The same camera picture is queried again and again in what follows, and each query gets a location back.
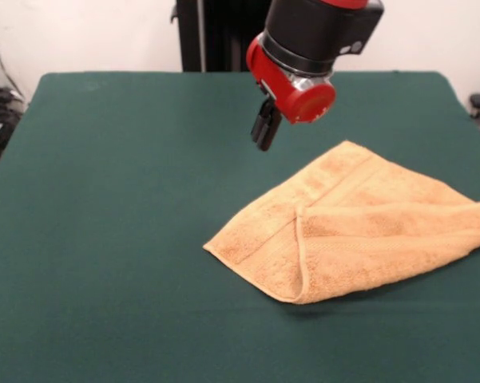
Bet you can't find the dark green tablecloth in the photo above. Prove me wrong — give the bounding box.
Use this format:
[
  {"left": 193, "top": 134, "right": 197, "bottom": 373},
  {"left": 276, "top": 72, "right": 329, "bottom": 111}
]
[{"left": 0, "top": 70, "right": 480, "bottom": 383}]

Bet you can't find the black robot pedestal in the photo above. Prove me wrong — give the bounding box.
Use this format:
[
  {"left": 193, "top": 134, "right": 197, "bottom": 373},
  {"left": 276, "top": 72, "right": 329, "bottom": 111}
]
[{"left": 169, "top": 0, "right": 272, "bottom": 73}]

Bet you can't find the orange terry towel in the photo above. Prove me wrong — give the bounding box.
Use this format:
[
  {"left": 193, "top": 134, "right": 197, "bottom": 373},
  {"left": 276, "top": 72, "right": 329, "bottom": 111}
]
[{"left": 202, "top": 139, "right": 480, "bottom": 306}]

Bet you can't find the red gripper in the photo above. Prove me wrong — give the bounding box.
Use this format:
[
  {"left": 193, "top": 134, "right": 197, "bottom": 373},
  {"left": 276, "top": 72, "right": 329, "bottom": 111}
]
[{"left": 245, "top": 34, "right": 338, "bottom": 152}]

